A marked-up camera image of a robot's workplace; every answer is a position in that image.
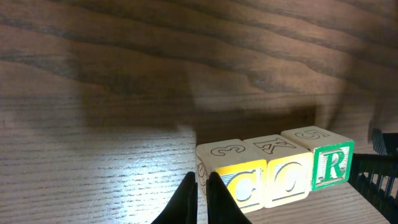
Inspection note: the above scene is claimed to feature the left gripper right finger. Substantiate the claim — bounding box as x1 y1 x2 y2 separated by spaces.
206 172 251 224

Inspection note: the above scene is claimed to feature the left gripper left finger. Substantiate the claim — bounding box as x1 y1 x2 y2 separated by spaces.
152 172 198 224

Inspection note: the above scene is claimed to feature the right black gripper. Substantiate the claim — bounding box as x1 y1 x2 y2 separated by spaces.
348 129 397 223

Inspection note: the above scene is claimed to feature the yellow C block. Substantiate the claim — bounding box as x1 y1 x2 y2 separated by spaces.
196 139 267 213

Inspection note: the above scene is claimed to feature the green R block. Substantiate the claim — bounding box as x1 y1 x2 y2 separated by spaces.
280 126 354 191

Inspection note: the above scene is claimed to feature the yellow O block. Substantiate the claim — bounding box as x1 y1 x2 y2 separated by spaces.
244 134 313 208

